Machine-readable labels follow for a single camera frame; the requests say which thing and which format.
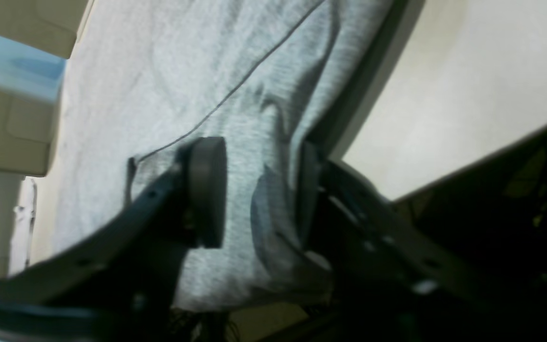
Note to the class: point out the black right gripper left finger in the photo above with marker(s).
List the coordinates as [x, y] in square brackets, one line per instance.
[118, 284]

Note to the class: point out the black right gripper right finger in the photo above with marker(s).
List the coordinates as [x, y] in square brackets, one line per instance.
[394, 284]

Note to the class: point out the grey T-shirt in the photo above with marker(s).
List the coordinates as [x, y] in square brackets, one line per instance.
[150, 76]

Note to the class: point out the beige plastic bin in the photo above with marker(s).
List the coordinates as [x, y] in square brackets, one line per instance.
[37, 38]

